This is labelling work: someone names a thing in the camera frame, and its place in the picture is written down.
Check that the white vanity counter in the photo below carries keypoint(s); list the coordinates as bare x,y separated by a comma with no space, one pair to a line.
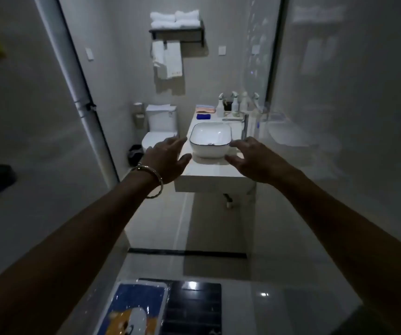
211,174

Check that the blue cartoon dog mat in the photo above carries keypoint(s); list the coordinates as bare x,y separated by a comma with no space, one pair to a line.
130,310

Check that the silver wrist bangle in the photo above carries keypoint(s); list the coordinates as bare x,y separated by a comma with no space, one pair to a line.
157,177

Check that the person's right forearm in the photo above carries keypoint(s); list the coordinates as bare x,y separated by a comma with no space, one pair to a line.
347,240

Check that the person's left hand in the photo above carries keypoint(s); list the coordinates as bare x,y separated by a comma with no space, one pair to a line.
162,160

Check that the toilet paper holder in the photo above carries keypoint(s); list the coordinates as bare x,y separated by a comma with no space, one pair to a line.
138,115

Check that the person's right hand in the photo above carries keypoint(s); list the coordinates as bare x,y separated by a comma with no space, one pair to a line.
259,162

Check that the hanging white towel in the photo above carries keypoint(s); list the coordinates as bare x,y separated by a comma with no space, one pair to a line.
158,59
173,61

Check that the person's right thumb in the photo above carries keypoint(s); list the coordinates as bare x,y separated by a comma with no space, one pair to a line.
233,161

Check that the black door threshold strip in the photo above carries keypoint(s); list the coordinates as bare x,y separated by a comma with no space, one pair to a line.
186,253

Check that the person's left thumb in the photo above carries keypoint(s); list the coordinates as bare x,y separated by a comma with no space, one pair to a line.
183,162

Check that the white toilet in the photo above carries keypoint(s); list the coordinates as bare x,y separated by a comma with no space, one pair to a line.
160,123

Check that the pink cloth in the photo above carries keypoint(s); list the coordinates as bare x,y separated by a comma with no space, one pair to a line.
205,109

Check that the white basin with dark rim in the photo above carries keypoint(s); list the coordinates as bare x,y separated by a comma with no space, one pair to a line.
210,139

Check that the blue sponge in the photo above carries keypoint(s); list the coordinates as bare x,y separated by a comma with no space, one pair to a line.
203,116

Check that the person's left forearm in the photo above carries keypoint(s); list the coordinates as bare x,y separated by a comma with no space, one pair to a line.
68,254

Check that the black wall towel rack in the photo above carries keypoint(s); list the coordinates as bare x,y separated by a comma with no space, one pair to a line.
179,32

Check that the folded white towel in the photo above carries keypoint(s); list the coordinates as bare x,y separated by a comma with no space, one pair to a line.
187,18
162,20

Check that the white wall switch plate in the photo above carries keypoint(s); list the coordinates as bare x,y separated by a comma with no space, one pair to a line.
89,54
222,50

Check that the black waste bin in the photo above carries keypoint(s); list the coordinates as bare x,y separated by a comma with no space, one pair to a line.
136,155

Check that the white spray bottle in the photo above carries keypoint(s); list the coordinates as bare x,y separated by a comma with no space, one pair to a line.
220,107
244,102
235,102

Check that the chrome faucet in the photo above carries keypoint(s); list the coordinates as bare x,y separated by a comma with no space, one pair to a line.
244,127

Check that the black floor mat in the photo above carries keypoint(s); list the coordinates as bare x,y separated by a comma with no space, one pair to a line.
193,308

